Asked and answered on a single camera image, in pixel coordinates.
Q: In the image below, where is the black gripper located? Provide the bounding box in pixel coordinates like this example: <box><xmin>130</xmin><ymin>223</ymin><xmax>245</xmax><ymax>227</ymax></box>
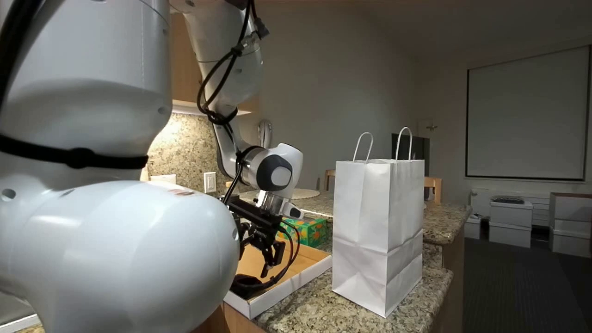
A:
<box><xmin>228</xmin><ymin>199</ymin><xmax>291</xmax><ymax>278</ymax></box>

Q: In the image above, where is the white paper bag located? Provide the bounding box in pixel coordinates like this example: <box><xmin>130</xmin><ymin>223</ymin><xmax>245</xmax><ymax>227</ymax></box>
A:
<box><xmin>332</xmin><ymin>125</ymin><xmax>428</xmax><ymax>319</ymax></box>

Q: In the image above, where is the white shallow tray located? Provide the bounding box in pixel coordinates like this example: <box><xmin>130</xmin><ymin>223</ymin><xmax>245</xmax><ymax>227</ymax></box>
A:
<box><xmin>223</xmin><ymin>229</ymin><xmax>334</xmax><ymax>319</ymax></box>

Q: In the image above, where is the green patterned tissue box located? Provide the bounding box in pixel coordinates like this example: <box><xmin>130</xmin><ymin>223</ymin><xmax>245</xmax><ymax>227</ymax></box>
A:
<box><xmin>280</xmin><ymin>214</ymin><xmax>330</xmax><ymax>249</ymax></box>

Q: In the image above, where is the black flat screen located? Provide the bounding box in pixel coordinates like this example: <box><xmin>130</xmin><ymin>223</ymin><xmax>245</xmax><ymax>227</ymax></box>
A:
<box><xmin>391</xmin><ymin>130</ymin><xmax>432</xmax><ymax>177</ymax></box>

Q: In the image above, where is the small white storage box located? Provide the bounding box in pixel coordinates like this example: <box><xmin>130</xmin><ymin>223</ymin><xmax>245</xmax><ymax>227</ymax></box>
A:
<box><xmin>463</xmin><ymin>210</ymin><xmax>485</xmax><ymax>240</ymax></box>

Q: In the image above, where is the white projector screen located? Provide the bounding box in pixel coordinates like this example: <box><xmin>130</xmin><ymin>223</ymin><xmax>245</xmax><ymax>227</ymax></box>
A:
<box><xmin>465</xmin><ymin>44</ymin><xmax>592</xmax><ymax>182</ymax></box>

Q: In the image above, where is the white drawer cabinet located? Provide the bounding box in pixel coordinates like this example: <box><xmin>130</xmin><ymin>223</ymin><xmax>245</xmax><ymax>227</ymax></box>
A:
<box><xmin>550</xmin><ymin>190</ymin><xmax>592</xmax><ymax>258</ymax></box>

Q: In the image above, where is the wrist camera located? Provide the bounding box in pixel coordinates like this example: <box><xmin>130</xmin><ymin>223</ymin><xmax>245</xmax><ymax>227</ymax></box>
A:
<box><xmin>280</xmin><ymin>201</ymin><xmax>304</xmax><ymax>219</ymax></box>

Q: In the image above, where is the wooden wall cabinet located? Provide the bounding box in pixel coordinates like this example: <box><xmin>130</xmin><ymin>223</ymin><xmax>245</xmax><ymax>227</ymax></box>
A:
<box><xmin>169</xmin><ymin>10</ymin><xmax>256</xmax><ymax>118</ymax></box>

